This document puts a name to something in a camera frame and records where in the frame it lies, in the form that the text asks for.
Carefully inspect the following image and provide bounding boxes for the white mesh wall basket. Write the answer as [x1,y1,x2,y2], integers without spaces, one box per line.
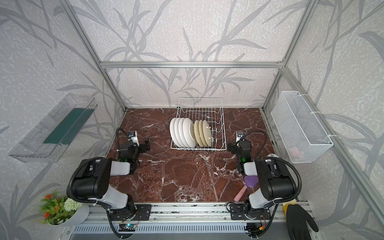
[272,91,334,164]

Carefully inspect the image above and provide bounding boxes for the black glove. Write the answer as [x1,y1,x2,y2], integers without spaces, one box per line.
[286,204,319,240]

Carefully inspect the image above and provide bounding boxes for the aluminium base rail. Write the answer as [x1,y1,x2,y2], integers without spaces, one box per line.
[56,201,322,240]

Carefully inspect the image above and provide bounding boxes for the beige patterned plate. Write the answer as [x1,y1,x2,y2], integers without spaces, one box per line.
[203,120,213,147]
[198,120,208,147]
[194,120,203,147]

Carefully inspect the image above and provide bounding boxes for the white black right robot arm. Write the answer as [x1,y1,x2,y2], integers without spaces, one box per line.
[226,130,302,221]

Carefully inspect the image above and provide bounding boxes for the green lit circuit board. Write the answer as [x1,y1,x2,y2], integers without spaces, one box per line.
[119,222,139,233]

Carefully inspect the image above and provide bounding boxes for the clear plastic wall shelf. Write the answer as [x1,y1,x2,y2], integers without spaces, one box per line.
[9,94,98,163]

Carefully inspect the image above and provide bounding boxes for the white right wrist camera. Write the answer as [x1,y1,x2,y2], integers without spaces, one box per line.
[236,131,244,142]

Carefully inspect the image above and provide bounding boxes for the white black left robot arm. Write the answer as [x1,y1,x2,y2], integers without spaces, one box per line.
[67,128,151,221]

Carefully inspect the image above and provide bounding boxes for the pink object in basket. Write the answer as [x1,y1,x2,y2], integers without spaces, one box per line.
[288,147,303,159]

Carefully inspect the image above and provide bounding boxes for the potted artificial flowers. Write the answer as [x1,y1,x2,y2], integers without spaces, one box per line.
[40,191,90,227]

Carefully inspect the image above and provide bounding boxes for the white wire dish rack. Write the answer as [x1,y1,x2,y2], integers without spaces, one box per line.
[169,98,227,151]

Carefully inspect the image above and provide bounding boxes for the white plate with red characters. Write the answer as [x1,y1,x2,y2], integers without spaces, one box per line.
[170,118,177,147]

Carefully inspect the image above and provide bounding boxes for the aluminium frame crossbar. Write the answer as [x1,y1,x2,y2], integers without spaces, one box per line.
[100,61,283,69]

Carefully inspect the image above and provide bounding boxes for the green mat in shelf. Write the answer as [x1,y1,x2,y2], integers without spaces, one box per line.
[43,108,95,145]

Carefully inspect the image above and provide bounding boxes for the purple pink spatula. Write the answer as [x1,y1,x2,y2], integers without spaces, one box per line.
[234,175,259,203]

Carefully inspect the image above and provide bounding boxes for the white plate with orange sunburst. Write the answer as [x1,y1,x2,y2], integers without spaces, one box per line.
[174,118,184,148]

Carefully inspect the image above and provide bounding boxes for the small round patterned dish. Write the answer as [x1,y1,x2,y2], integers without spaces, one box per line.
[267,154,279,158]

